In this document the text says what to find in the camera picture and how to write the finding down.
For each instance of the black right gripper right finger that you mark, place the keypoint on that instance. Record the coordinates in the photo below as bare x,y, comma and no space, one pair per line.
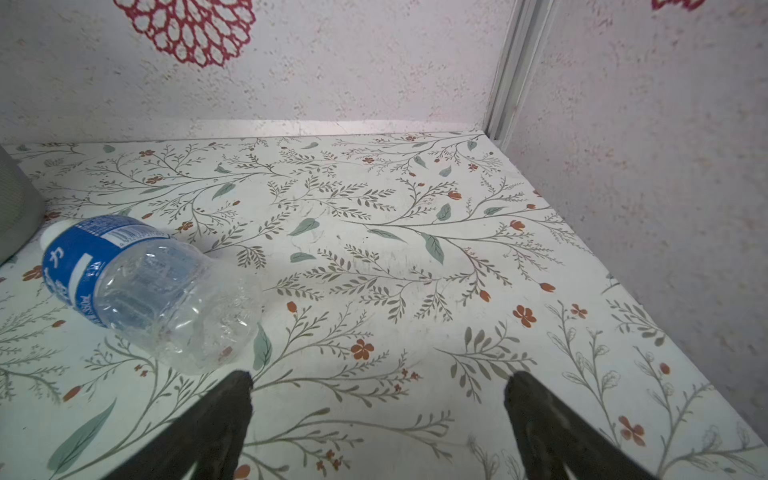
554,442

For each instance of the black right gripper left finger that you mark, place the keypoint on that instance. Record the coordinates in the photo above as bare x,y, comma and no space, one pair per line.
203,443

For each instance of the grey bin with liner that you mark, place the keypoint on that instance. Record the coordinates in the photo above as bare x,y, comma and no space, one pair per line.
22,208

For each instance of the clear bottle blue label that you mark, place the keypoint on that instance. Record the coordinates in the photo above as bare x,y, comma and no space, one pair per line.
191,312

